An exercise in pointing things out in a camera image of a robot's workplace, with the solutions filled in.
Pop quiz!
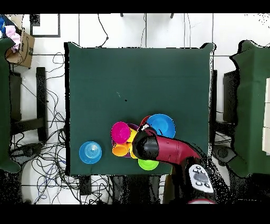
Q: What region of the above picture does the orange large bowl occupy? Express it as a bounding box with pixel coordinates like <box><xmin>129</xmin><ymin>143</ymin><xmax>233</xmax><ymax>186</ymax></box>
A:
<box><xmin>140</xmin><ymin>115</ymin><xmax>152</xmax><ymax>128</ymax></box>

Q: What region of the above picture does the yellow smooth cup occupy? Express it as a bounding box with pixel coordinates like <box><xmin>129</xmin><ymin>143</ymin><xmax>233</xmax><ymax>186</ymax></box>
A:
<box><xmin>127</xmin><ymin>127</ymin><xmax>139</xmax><ymax>143</ymax></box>

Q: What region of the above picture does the blue large bowl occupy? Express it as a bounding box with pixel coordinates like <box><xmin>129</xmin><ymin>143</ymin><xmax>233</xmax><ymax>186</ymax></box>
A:
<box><xmin>146</xmin><ymin>113</ymin><xmax>177</xmax><ymax>139</ymax></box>

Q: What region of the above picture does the yellow stepped cup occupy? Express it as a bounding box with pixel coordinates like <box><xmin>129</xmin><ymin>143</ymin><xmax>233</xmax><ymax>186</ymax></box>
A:
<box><xmin>128</xmin><ymin>142</ymin><xmax>138</xmax><ymax>160</ymax></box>

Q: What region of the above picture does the pink-red small bowl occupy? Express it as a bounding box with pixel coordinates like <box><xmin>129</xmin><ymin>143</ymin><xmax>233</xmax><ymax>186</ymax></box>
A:
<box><xmin>111</xmin><ymin>121</ymin><xmax>132</xmax><ymax>144</ymax></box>

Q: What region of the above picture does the orange stepped cup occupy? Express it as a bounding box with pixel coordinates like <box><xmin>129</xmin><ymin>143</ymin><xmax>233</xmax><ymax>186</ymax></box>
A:
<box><xmin>112</xmin><ymin>142</ymin><xmax>130</xmax><ymax>157</ymax></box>

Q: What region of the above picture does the green small bowl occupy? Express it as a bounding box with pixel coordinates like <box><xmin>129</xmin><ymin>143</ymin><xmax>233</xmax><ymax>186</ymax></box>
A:
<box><xmin>137</xmin><ymin>158</ymin><xmax>160</xmax><ymax>171</ymax></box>

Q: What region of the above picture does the dark green tablecloth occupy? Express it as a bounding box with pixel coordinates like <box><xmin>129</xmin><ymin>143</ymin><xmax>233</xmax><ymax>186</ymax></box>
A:
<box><xmin>64</xmin><ymin>41</ymin><xmax>216</xmax><ymax>176</ymax></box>

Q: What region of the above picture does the blue small bowl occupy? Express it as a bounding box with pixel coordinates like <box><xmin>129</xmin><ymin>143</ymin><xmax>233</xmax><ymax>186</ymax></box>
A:
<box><xmin>78</xmin><ymin>141</ymin><xmax>103</xmax><ymax>165</ymax></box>

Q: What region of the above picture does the black chair base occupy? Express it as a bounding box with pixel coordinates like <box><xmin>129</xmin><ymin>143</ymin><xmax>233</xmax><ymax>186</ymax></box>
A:
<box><xmin>211</xmin><ymin>144</ymin><xmax>238</xmax><ymax>166</ymax></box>
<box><xmin>9</xmin><ymin>142</ymin><xmax>44</xmax><ymax>167</ymax></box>

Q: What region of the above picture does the black power strip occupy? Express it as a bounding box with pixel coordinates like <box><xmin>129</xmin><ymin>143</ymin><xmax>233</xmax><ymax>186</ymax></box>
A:
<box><xmin>79</xmin><ymin>175</ymin><xmax>92</xmax><ymax>196</ymax></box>

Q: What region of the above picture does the black cabinet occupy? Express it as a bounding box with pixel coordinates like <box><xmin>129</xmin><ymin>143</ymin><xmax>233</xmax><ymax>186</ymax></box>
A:
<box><xmin>222</xmin><ymin>70</ymin><xmax>240</xmax><ymax>124</ymax></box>

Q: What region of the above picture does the green cloth covered table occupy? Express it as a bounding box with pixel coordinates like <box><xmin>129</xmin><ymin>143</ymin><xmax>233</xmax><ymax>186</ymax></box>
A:
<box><xmin>228</xmin><ymin>40</ymin><xmax>270</xmax><ymax>178</ymax></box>
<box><xmin>0</xmin><ymin>38</ymin><xmax>22</xmax><ymax>174</ymax></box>

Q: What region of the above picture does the black metal stand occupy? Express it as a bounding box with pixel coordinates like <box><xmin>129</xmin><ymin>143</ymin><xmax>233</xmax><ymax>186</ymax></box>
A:
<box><xmin>9</xmin><ymin>67</ymin><xmax>49</xmax><ymax>143</ymax></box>

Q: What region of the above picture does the cardboard box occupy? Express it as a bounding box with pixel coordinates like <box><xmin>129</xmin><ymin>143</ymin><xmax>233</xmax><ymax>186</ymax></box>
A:
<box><xmin>5</xmin><ymin>14</ymin><xmax>36</xmax><ymax>69</ymax></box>

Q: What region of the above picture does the pink cloth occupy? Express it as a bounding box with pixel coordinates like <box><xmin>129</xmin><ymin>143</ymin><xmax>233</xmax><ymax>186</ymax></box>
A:
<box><xmin>4</xmin><ymin>25</ymin><xmax>22</xmax><ymax>53</ymax></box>

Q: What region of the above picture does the blue item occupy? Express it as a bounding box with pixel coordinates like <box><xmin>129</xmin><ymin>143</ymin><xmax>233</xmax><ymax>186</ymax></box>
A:
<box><xmin>0</xmin><ymin>16</ymin><xmax>9</xmax><ymax>39</ymax></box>

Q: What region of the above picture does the tangle of black cables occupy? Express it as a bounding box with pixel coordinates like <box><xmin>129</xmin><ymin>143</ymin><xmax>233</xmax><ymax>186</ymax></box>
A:
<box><xmin>9</xmin><ymin>51</ymin><xmax>113</xmax><ymax>204</ymax></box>

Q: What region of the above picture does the black cable with connector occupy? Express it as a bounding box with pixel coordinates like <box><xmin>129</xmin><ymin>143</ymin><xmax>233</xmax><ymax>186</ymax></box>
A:
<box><xmin>97</xmin><ymin>13</ymin><xmax>110</xmax><ymax>48</ymax></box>

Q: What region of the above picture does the black square frame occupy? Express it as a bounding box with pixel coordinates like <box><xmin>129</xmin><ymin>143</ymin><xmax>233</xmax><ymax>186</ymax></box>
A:
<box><xmin>29</xmin><ymin>13</ymin><xmax>61</xmax><ymax>38</ymax></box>

